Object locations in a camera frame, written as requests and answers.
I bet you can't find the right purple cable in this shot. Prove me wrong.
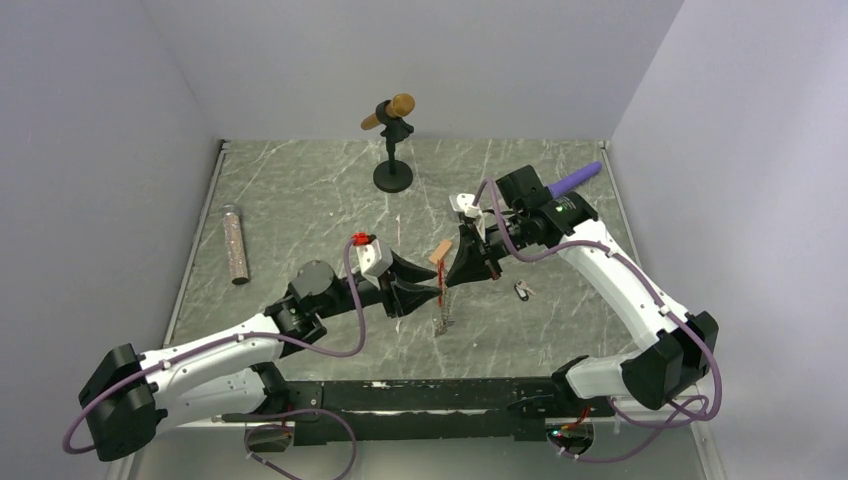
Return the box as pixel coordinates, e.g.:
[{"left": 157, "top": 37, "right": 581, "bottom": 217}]
[{"left": 471, "top": 177, "right": 725, "bottom": 432}]

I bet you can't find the brown microphone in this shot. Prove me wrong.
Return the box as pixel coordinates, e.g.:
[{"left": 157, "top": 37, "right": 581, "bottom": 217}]
[{"left": 360, "top": 93, "right": 416, "bottom": 131}]

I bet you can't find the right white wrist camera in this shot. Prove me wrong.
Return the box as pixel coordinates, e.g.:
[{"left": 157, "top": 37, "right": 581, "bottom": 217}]
[{"left": 448, "top": 193, "right": 481, "bottom": 221}]

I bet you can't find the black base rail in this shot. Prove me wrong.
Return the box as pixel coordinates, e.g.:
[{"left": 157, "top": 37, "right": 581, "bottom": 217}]
[{"left": 222, "top": 376, "right": 614, "bottom": 446}]

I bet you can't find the purple cable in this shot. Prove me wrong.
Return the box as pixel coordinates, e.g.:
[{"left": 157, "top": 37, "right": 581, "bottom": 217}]
[
  {"left": 62, "top": 238, "right": 370, "bottom": 456},
  {"left": 471, "top": 177, "right": 725, "bottom": 432}
]

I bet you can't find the peach block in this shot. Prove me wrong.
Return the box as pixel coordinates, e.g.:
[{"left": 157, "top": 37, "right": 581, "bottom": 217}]
[{"left": 428, "top": 239, "right": 453, "bottom": 266}]

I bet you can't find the black tagged key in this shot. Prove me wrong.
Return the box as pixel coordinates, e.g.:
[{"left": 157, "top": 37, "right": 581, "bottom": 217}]
[{"left": 514, "top": 280, "right": 536, "bottom": 301}]

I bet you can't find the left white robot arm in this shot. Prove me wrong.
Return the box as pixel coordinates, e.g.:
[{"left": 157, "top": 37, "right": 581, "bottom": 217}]
[{"left": 74, "top": 244, "right": 440, "bottom": 462}]

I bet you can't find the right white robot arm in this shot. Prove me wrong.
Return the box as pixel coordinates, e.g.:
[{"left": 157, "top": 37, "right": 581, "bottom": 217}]
[{"left": 446, "top": 165, "right": 722, "bottom": 416}]

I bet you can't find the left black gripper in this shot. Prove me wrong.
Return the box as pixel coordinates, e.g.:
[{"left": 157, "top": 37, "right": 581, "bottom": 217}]
[{"left": 316, "top": 250, "right": 443, "bottom": 319}]

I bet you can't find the black microphone stand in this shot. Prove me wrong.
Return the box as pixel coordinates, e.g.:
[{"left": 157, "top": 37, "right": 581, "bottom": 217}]
[{"left": 373, "top": 100, "right": 414, "bottom": 193}]

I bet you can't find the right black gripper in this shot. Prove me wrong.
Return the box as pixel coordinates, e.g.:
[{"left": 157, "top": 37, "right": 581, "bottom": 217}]
[{"left": 445, "top": 211, "right": 529, "bottom": 287}]

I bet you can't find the red carabiner keyring with chain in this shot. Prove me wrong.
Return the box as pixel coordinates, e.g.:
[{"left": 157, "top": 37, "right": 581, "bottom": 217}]
[{"left": 434, "top": 259, "right": 452, "bottom": 337}]

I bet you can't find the glitter tube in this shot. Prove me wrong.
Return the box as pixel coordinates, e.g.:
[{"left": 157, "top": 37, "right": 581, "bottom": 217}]
[{"left": 221, "top": 203, "right": 250, "bottom": 285}]

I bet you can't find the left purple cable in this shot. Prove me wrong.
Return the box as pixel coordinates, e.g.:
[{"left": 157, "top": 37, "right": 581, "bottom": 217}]
[{"left": 62, "top": 238, "right": 370, "bottom": 456}]

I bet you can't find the purple cylinder handle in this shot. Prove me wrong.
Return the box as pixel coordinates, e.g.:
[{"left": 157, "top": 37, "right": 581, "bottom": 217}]
[{"left": 547, "top": 161, "right": 603, "bottom": 198}]

